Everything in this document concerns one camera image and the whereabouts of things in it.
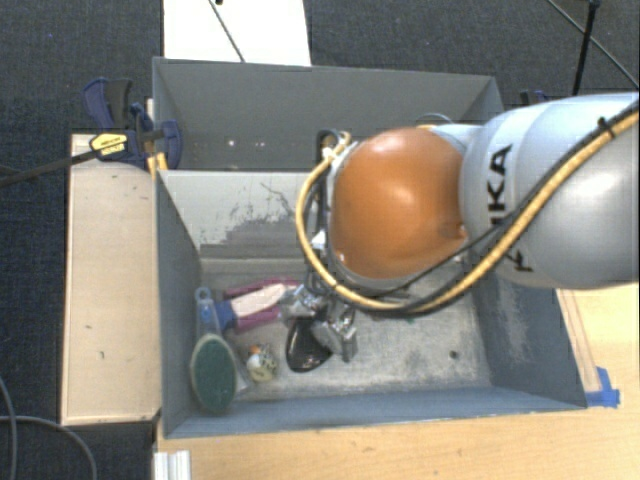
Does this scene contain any black oval object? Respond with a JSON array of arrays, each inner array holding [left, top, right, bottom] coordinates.
[[284, 317, 334, 374]]

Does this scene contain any small white spotted toy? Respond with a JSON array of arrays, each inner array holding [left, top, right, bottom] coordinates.
[[245, 343, 279, 384]]

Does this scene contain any grey metal bin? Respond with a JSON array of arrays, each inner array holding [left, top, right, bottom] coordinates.
[[151, 56, 589, 440]]

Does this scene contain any purple and pink toy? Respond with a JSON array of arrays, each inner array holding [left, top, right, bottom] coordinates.
[[214, 277, 302, 333]]

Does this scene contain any pale wood flat board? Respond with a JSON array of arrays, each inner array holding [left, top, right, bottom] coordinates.
[[59, 132, 164, 427]]

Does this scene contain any green scrub brush blue handle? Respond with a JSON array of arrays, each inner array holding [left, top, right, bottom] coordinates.
[[189, 286, 239, 416]]

